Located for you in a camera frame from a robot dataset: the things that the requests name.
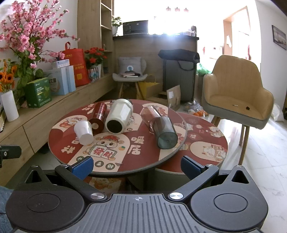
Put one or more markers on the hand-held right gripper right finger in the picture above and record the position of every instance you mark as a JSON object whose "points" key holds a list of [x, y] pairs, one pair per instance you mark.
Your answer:
{"points": [[190, 167]]}

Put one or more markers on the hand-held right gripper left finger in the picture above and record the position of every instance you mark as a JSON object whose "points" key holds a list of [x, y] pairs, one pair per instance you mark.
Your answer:
{"points": [[82, 167]]}

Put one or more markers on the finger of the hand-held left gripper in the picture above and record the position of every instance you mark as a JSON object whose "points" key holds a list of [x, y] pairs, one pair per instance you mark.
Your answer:
{"points": [[12, 152]]}

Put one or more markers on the small white cup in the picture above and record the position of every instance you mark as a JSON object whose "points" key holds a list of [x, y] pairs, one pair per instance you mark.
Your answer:
{"points": [[84, 132]]}

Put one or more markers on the dark transparent tumbler cup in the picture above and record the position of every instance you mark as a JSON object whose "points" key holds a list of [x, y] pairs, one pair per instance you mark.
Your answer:
{"points": [[162, 127]]}

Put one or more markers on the red cup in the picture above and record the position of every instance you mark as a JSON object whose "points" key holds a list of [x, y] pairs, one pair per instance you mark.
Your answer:
{"points": [[98, 114]]}

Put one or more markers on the large white tumbler cup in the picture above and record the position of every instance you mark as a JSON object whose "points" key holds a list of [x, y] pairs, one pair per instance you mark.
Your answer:
{"points": [[118, 114]]}

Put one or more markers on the low round table red print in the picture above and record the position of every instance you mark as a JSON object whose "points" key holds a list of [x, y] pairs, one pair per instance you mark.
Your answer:
{"points": [[201, 139]]}

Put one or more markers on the wooden sideboard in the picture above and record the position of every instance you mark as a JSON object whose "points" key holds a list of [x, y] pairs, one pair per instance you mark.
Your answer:
{"points": [[33, 130]]}

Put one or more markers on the white vase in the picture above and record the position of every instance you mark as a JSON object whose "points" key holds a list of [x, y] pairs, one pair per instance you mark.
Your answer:
{"points": [[9, 106]]}

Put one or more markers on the round table with red print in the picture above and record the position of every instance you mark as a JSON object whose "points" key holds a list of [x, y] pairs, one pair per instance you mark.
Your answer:
{"points": [[134, 154]]}

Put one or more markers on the pile of oranges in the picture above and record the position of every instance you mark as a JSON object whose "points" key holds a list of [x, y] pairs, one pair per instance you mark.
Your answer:
{"points": [[199, 113]]}

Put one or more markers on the person's leg in jeans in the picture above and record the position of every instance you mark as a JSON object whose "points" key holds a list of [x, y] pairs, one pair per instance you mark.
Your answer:
{"points": [[4, 208]]}

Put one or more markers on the green box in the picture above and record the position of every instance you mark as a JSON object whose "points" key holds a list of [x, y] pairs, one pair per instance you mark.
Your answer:
{"points": [[37, 93]]}

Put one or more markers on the cardboard box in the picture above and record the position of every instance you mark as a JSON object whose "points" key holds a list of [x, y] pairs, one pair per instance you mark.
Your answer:
{"points": [[173, 96]]}

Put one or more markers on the orange sunflowers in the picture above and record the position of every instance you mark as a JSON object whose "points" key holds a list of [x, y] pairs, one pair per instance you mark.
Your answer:
{"points": [[6, 77]]}

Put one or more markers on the grey suitcase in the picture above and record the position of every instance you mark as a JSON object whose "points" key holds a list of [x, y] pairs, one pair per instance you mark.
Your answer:
{"points": [[179, 83]]}

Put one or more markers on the large white blue box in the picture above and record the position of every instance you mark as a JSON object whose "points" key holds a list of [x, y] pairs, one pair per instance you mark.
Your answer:
{"points": [[61, 80]]}

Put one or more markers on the yellow paper bag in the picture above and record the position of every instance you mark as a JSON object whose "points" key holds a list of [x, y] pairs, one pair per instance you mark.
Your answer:
{"points": [[151, 88]]}

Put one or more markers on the tan armchair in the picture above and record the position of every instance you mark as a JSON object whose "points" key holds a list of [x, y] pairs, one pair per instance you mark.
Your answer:
{"points": [[233, 85]]}

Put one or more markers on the striped flower pot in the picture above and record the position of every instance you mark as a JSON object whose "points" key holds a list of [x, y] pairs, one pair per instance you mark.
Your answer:
{"points": [[95, 72]]}

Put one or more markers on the grey shell chair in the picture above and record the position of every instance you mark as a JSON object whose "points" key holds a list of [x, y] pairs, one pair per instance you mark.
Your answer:
{"points": [[129, 78]]}

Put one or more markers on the small white blue box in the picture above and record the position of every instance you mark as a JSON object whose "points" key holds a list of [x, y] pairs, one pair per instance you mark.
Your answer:
{"points": [[60, 64]]}

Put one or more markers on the red tote bag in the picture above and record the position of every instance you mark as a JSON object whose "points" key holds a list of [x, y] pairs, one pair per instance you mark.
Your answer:
{"points": [[76, 67]]}

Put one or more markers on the white plastic bag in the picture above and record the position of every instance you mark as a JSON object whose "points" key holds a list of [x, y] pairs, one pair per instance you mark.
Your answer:
{"points": [[278, 113]]}

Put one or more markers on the items on grey chair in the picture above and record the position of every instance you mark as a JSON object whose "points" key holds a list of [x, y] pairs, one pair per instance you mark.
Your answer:
{"points": [[130, 74]]}

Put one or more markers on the red rose plant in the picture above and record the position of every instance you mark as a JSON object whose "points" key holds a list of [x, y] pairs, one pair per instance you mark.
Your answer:
{"points": [[95, 56]]}

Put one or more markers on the black bag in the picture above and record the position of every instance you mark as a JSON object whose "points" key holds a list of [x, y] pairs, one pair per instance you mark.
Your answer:
{"points": [[179, 55]]}

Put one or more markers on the grey cushion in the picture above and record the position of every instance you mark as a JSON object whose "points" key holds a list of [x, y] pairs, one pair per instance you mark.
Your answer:
{"points": [[132, 63]]}

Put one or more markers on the pink blossom branches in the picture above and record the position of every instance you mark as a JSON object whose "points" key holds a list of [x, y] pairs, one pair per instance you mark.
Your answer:
{"points": [[29, 26]]}

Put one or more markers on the wooden bar counter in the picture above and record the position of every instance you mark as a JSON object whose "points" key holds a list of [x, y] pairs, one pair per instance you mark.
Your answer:
{"points": [[154, 44]]}

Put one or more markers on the wooden shelf unit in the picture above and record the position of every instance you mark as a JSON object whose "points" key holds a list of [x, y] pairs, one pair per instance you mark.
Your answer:
{"points": [[89, 26]]}

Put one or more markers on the green potted plant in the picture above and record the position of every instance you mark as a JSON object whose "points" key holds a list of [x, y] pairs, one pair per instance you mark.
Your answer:
{"points": [[116, 23]]}

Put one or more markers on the black appliance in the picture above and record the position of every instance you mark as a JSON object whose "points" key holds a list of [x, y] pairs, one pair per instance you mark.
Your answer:
{"points": [[135, 27]]}

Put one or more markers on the framed wall picture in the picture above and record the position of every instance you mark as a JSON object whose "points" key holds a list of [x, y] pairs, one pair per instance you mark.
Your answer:
{"points": [[279, 37]]}

